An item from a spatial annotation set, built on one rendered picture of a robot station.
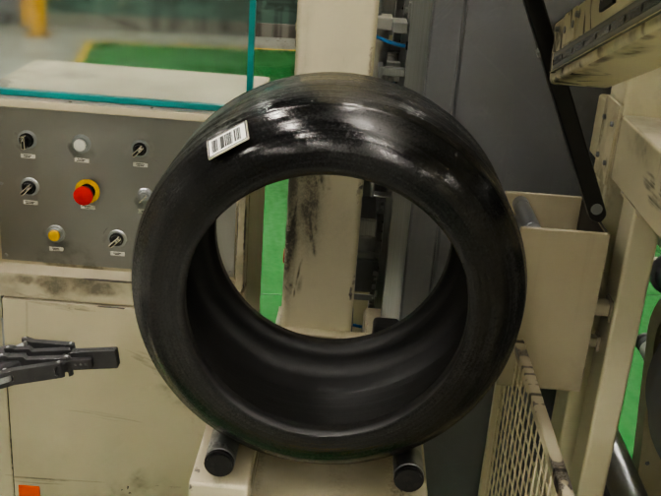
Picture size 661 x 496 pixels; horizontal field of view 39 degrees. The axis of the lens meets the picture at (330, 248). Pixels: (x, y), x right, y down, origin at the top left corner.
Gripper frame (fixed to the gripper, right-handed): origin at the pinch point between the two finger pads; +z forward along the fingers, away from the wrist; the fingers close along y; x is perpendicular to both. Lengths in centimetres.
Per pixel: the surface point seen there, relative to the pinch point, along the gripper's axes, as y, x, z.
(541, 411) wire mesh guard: -5, 9, 67
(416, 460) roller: -8, 15, 48
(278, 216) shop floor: 345, 99, -12
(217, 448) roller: -9.4, 10.7, 19.2
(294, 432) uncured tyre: -11.9, 6.9, 31.1
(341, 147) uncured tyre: -11, -34, 40
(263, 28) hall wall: 915, 79, -80
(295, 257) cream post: 26.5, -4.5, 29.3
